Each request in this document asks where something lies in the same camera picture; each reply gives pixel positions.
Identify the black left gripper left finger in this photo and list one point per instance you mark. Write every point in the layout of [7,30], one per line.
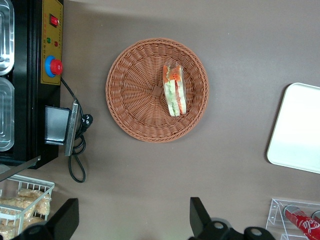
[66,220]

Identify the round brown wicker basket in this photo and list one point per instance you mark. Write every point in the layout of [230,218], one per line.
[135,100]

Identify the black machine yellow control panel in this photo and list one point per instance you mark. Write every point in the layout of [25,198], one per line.
[27,100]

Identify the cream plastic tray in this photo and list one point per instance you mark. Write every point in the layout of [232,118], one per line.
[297,130]

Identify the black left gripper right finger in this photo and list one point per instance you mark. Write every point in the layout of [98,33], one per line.
[198,217]

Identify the red cola bottle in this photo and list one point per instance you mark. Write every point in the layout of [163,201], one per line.
[303,222]
[317,216]

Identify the silver foil meal container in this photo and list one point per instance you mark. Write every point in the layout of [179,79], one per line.
[5,115]
[5,35]

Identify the rice cracker snack bag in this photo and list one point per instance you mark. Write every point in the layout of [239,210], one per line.
[15,203]
[37,200]

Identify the triangle sandwich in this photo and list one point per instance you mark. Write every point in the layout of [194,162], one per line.
[176,92]

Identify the clear acrylic bottle rack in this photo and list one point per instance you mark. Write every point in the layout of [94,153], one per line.
[275,212]

